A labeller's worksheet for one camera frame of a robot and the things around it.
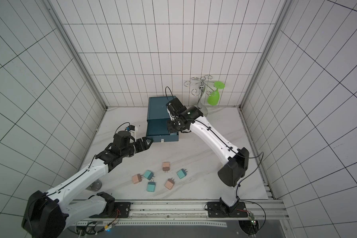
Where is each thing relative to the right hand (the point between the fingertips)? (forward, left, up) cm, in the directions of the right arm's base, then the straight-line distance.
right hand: (165, 128), depth 78 cm
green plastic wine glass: (+33, -30, -8) cm, 45 cm away
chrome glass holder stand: (+33, -22, +4) cm, 40 cm away
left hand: (-5, +10, -9) cm, 14 cm away
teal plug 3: (-16, -9, -22) cm, 29 cm away
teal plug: (-18, +9, -21) cm, 30 cm away
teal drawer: (+2, +5, -6) cm, 8 cm away
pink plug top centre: (-13, 0, -21) cm, 25 cm away
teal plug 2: (-24, +7, -23) cm, 34 cm away
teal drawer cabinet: (+12, +7, -2) cm, 14 cm away
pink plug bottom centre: (-22, -3, -22) cm, 31 cm away
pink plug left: (-20, +16, -22) cm, 34 cm away
